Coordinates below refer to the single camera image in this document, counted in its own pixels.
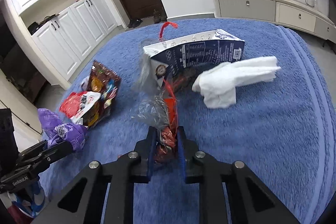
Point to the brown candy bag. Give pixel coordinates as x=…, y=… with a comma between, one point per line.
x=106, y=82

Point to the white wall cabinets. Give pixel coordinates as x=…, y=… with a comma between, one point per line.
x=59, y=36

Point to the dark red wrapper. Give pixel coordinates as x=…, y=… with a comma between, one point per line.
x=166, y=147

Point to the white paper tissue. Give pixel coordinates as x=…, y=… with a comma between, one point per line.
x=218, y=85

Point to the blue white milk carton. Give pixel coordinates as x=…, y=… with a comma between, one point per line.
x=171, y=57

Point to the left blue white gloved hand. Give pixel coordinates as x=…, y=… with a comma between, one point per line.
x=30, y=200

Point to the clear plastic bag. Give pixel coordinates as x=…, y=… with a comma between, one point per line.
x=158, y=107

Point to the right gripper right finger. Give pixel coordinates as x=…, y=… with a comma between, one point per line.
x=228, y=193

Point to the dark shoes by door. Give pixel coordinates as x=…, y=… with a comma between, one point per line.
x=147, y=19

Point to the purple plastic bag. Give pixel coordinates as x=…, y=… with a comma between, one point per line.
x=57, y=131

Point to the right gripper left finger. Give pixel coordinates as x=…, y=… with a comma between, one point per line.
x=104, y=192

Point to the red white snack packet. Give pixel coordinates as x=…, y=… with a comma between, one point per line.
x=82, y=108

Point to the white grey TV cabinet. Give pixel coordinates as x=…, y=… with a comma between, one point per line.
x=285, y=13

